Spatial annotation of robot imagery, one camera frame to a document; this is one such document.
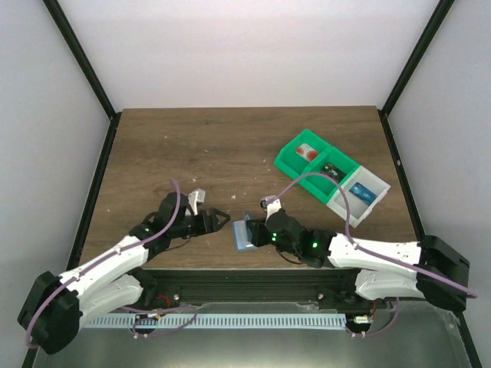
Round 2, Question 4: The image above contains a blue card holder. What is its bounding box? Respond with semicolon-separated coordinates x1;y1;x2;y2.
232;212;258;251

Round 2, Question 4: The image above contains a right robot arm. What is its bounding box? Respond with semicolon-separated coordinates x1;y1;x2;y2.
245;209;470;312

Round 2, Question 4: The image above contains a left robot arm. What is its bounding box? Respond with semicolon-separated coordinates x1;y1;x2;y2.
17;189;230;355

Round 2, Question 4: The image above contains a red white card in bin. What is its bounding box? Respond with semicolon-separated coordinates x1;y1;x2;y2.
295;143;318;163

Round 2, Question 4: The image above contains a black card in bin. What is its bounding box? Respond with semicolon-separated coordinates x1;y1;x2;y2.
321;163;346;183

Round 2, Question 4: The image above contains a blue card in bin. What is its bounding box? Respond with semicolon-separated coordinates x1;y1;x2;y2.
349;182;377;205

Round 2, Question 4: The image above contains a green bin far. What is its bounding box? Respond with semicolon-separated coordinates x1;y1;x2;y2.
274;129;331;179

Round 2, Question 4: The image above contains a green bin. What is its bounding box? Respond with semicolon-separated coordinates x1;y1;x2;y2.
274;129;331;179
299;146;360;205

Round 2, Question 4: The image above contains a green bin middle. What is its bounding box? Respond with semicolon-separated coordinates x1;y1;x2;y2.
299;146;360;205

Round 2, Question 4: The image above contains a white bin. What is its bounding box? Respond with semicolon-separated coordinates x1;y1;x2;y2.
340;166;390;228

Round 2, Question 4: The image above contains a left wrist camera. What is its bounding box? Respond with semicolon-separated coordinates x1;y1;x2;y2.
186;189;206;215

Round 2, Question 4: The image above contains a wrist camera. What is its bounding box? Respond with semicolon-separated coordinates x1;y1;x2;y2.
186;189;206;215
260;195;282;220

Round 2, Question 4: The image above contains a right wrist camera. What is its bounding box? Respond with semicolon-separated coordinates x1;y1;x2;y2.
260;195;282;220

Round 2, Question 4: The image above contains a black aluminium front rail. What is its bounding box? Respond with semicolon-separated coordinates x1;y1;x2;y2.
136;268;373;311

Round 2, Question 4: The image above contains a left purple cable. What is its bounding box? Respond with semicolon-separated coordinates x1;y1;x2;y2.
25;178;200;349

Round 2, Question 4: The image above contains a purple cable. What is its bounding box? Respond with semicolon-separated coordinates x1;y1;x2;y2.
268;172;479;338
25;178;200;349

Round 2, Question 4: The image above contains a white slotted cable duct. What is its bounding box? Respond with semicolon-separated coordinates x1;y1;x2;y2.
82;314;346;330

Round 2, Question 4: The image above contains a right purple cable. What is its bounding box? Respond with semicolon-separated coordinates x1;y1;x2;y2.
268;172;479;338

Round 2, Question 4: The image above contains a left black frame post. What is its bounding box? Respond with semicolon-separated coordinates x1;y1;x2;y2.
41;0;118;120

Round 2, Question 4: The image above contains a black frame post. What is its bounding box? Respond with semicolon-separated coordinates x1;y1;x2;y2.
41;0;118;120
377;0;456;116

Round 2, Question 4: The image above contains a right black frame post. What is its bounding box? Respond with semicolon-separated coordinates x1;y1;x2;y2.
377;0;456;116

